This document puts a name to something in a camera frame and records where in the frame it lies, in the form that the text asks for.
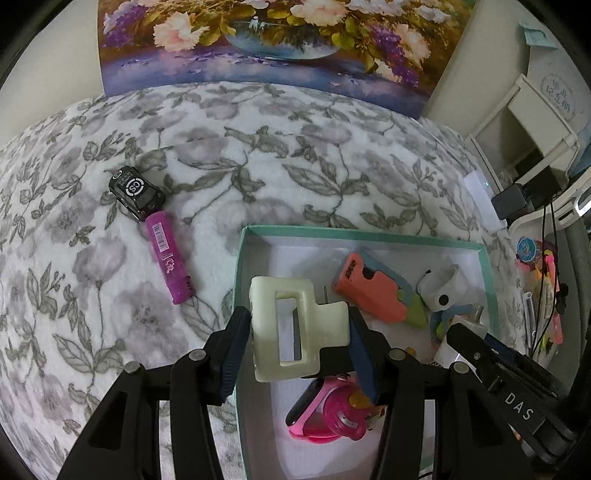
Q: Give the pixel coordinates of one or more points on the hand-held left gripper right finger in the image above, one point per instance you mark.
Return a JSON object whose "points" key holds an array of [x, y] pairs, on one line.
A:
{"points": [[364, 364]]}

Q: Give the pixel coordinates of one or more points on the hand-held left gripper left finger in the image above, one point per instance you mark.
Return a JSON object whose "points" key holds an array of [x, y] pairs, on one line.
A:
{"points": [[233, 355]]}

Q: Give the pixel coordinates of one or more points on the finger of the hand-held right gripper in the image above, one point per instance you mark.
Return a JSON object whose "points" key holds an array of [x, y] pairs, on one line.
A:
{"points": [[508, 353], [480, 360]]}

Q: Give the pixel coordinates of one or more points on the white charger plug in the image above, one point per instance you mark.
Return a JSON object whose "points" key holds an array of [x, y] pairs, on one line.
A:
{"points": [[445, 356]]}

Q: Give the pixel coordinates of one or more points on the cream hair claw clip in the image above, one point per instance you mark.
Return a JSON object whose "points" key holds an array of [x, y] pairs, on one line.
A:
{"points": [[268, 332]]}

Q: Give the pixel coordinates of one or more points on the pink toy figure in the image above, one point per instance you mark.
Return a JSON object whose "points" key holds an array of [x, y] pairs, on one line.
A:
{"points": [[351, 415]]}

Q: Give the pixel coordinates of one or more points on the pink watch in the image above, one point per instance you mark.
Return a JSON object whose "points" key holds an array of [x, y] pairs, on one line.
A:
{"points": [[302, 404]]}

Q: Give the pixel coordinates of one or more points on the orange carrot-shaped cutter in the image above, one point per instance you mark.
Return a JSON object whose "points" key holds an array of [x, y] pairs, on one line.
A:
{"points": [[369, 290]]}

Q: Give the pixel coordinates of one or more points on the white box with teal rim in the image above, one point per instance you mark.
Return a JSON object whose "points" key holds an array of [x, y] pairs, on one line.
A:
{"points": [[286, 258]]}

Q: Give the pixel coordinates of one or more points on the white plastic toy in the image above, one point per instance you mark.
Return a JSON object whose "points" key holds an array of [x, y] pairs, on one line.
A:
{"points": [[441, 295]]}

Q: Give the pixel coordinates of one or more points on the colourful stationery bundle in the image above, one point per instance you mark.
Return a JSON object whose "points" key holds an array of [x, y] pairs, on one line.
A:
{"points": [[545, 263]]}

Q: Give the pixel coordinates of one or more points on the purple lighter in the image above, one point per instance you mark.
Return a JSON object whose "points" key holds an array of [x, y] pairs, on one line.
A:
{"points": [[166, 254]]}

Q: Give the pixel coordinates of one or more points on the small black box device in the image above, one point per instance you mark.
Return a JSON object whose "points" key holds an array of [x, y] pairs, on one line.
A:
{"points": [[508, 203]]}

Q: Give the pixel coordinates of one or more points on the white rectangular device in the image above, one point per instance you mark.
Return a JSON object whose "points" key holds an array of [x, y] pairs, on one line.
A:
{"points": [[482, 198]]}

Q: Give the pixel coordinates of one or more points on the black toy car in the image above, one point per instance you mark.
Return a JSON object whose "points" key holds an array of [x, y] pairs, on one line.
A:
{"points": [[136, 191]]}

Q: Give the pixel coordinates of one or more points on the grey floral blanket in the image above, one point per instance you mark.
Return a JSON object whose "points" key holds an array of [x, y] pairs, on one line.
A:
{"points": [[277, 161]]}

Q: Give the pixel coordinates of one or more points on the white desk shelf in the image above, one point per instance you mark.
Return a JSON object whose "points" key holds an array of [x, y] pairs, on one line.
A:
{"points": [[531, 115]]}

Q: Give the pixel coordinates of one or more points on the floral painting poster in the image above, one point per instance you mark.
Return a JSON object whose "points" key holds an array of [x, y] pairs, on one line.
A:
{"points": [[286, 46]]}

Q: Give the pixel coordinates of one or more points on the pale blue sticky note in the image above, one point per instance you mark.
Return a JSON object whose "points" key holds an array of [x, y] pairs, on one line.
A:
{"points": [[535, 34]]}

